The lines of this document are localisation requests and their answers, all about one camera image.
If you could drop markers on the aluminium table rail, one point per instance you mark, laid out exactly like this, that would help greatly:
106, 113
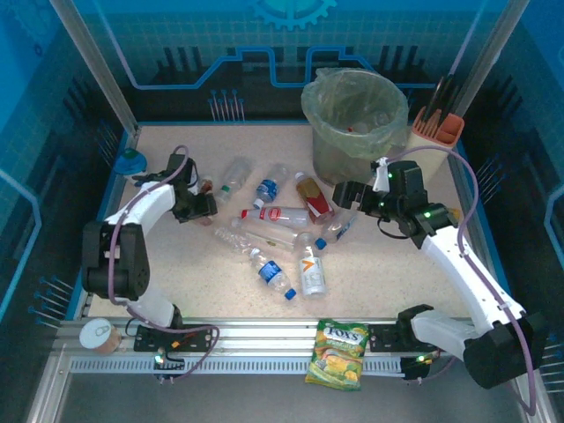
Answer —
264, 337

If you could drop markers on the red gold label bottle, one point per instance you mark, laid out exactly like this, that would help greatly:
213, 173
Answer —
315, 200

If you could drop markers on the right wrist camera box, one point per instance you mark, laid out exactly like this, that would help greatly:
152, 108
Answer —
381, 176

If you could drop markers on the brown bottle yellow cap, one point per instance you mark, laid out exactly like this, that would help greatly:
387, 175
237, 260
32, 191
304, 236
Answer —
205, 185

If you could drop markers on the tin can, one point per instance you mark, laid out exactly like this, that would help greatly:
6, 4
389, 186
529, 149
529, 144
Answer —
97, 335

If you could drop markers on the white label orange mark bottle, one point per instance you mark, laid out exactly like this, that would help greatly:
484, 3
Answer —
313, 273

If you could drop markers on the clear bottle green cap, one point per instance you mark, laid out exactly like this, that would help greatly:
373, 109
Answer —
238, 174

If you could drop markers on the green plastic bin liner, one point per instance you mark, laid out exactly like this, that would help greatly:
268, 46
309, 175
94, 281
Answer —
335, 141

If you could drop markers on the aluminium frame post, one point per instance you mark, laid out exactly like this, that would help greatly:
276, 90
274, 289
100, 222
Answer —
97, 66
490, 44

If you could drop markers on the clear bottle blue cap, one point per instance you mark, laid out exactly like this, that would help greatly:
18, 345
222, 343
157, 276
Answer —
337, 229

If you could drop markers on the large clear plain bottle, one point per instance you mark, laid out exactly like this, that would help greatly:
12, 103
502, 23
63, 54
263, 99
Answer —
269, 235

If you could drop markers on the blue white toy cup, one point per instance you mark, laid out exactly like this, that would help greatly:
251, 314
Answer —
128, 162

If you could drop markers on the grey waste bin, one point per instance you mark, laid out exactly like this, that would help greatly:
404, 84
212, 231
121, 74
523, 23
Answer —
326, 167

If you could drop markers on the wooden chopstick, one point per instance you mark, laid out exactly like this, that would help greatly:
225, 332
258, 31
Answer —
434, 125
423, 125

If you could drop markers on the crushed clear bottle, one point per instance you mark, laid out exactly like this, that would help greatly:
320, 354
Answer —
231, 238

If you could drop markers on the Fox's candy bag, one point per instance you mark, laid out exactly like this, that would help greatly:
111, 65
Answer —
339, 352

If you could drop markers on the blue label bottle white cap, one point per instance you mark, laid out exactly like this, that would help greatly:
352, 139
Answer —
267, 188

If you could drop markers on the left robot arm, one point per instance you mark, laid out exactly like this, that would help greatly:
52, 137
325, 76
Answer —
123, 260

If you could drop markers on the red label bottle red cap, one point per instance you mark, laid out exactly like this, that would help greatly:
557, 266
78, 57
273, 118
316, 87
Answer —
275, 215

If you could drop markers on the beige orange utensil holder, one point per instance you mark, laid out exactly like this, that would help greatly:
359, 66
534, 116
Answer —
436, 163

